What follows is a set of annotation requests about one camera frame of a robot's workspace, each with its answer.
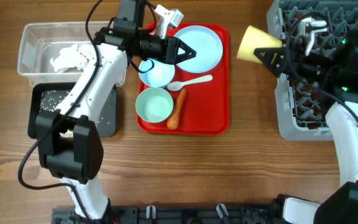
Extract black rectangular tray bin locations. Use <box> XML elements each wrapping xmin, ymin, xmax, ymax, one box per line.
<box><xmin>27</xmin><ymin>83</ymin><xmax>117</xmax><ymax>139</ymax></box>

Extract mint green bowl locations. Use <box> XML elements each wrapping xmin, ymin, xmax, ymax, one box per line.
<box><xmin>135</xmin><ymin>88</ymin><xmax>173</xmax><ymax>123</ymax></box>

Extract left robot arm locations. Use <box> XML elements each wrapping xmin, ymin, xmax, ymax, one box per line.
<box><xmin>34</xmin><ymin>1</ymin><xmax>196</xmax><ymax>223</ymax></box>

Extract grey dishwasher rack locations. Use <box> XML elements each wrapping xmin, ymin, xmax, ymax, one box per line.
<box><xmin>267</xmin><ymin>1</ymin><xmax>358</xmax><ymax>141</ymax></box>

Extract white plastic spoon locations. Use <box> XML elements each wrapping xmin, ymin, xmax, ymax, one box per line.
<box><xmin>167</xmin><ymin>75</ymin><xmax>213</xmax><ymax>91</ymax></box>

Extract white rice grains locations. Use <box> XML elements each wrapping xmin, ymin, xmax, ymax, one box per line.
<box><xmin>40</xmin><ymin>87</ymin><xmax>117</xmax><ymax>138</ymax></box>

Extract orange carrot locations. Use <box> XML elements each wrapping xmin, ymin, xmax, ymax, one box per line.
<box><xmin>167</xmin><ymin>89</ymin><xmax>187</xmax><ymax>129</ymax></box>

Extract red serving tray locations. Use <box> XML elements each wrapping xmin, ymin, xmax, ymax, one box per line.
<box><xmin>137</xmin><ymin>22</ymin><xmax>230</xmax><ymax>135</ymax></box>

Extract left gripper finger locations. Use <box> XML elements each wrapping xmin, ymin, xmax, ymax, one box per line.
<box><xmin>175</xmin><ymin>52</ymin><xmax>196</xmax><ymax>64</ymax></box>
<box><xmin>174</xmin><ymin>37</ymin><xmax>193</xmax><ymax>52</ymax></box>

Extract clear plastic bin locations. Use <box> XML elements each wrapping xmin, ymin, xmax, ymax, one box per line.
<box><xmin>17</xmin><ymin>21</ymin><xmax>127</xmax><ymax>87</ymax></box>

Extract white tissue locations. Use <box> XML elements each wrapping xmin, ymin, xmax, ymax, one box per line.
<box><xmin>50</xmin><ymin>44</ymin><xmax>95</xmax><ymax>73</ymax></box>

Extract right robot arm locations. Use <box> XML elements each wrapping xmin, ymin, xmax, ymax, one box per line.
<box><xmin>237</xmin><ymin>26</ymin><xmax>358</xmax><ymax>223</ymax></box>

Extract yellow plastic cup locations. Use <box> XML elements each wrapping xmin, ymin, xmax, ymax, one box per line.
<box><xmin>236</xmin><ymin>26</ymin><xmax>283</xmax><ymax>63</ymax></box>

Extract light blue bowl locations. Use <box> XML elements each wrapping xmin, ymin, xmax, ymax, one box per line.
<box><xmin>139</xmin><ymin>59</ymin><xmax>175</xmax><ymax>88</ymax></box>

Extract large light blue plate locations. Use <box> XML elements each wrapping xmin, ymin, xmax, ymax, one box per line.
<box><xmin>174</xmin><ymin>26</ymin><xmax>223</xmax><ymax>73</ymax></box>

